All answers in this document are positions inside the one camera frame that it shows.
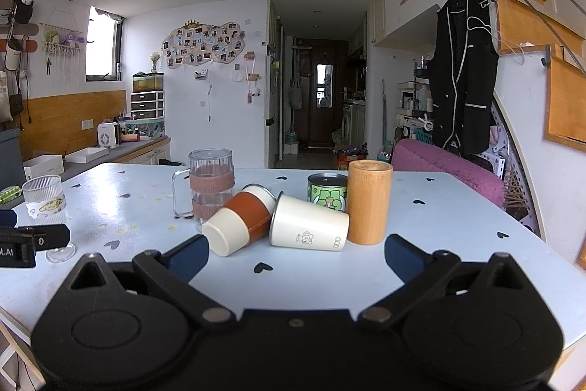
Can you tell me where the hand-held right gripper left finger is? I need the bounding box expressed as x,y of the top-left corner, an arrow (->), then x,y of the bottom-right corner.
68,234 -> 237,330

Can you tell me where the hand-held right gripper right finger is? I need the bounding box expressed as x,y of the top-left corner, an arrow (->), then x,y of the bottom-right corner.
356,234 -> 523,330

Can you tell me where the cream cup with brown sleeve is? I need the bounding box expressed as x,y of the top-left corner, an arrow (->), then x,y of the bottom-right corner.
201,183 -> 278,258

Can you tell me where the white cup with cartoon print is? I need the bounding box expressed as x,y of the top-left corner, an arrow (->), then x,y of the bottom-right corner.
268,192 -> 351,252

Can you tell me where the bamboo cup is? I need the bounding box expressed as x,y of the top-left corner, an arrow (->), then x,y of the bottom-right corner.
346,159 -> 394,246

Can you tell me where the ribbed glass with yellow print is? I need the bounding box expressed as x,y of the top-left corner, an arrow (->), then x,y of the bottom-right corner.
21,175 -> 77,264

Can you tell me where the white cardboard box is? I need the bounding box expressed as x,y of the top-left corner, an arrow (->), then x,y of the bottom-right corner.
23,153 -> 65,182

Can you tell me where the glass mug with brown bands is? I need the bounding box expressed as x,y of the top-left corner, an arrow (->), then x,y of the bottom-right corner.
171,148 -> 235,232

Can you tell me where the white flat tray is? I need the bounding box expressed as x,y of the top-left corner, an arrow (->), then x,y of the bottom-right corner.
64,147 -> 110,164

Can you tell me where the pink upholstered chair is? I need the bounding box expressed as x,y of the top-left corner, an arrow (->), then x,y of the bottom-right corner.
390,138 -> 505,209

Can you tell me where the green printed tin can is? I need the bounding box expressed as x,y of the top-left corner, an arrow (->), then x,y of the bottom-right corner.
306,172 -> 349,214

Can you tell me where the white small appliance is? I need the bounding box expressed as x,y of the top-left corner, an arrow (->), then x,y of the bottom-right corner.
96,122 -> 120,149

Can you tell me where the grey kitchen counter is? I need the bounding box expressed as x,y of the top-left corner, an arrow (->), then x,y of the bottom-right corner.
59,136 -> 171,183

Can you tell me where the washing machine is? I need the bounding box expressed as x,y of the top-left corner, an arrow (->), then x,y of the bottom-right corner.
342,100 -> 367,147

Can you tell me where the drawer organizer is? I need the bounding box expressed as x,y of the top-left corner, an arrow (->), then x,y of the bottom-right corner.
130,91 -> 165,121

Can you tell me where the fish tank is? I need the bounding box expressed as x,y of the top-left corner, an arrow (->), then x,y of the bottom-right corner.
132,72 -> 165,93

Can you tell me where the hanging mirror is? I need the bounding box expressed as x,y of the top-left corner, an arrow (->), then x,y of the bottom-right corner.
315,62 -> 333,108

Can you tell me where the window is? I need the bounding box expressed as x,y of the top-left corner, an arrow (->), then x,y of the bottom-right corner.
85,5 -> 123,82

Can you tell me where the black jacket with white trim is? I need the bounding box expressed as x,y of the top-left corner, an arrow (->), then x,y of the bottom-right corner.
427,0 -> 501,159

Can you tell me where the cloud-shaped photo board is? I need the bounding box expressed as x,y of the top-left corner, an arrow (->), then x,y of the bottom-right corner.
160,20 -> 247,70

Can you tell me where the wooden staircase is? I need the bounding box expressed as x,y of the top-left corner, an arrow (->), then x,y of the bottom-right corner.
400,0 -> 586,154

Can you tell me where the white wall hanging rack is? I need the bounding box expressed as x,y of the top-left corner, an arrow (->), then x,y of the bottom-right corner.
38,8 -> 87,77

